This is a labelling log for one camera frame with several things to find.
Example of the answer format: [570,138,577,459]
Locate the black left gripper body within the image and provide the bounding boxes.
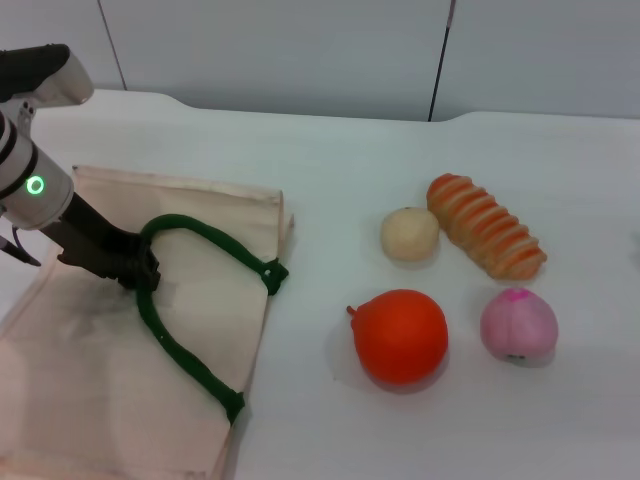
[56,192,152,290]

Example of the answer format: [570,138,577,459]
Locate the cream tote bag green handles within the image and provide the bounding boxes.
[0,164,296,480]

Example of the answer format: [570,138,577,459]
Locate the round egg yolk pastry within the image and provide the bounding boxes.
[380,206,441,261]

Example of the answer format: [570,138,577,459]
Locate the orange striped bread roll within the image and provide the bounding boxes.
[426,172,549,280]

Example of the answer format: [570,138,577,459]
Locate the orange red toy fruit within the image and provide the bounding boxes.
[346,288,450,386]

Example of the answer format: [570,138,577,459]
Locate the thin black rod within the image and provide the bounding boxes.
[428,0,459,122]

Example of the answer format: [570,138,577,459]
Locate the pink peach bun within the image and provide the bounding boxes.
[480,287,559,362]

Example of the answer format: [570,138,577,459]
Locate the black cable with metal plug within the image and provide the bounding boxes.
[0,227,42,267]

